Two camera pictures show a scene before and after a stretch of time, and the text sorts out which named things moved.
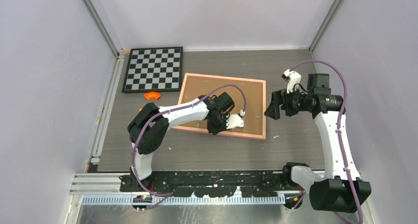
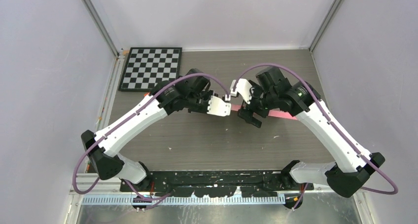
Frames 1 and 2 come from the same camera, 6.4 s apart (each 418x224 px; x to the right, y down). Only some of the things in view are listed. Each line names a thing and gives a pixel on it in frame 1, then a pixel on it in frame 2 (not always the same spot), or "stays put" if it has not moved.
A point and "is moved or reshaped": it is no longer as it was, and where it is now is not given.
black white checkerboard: [154, 69] stays put
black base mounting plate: [211, 183] stays put
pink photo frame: [263, 136] is moved or reshaped
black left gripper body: [218, 124] -> [198, 103]
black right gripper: [273, 110] -> [247, 112]
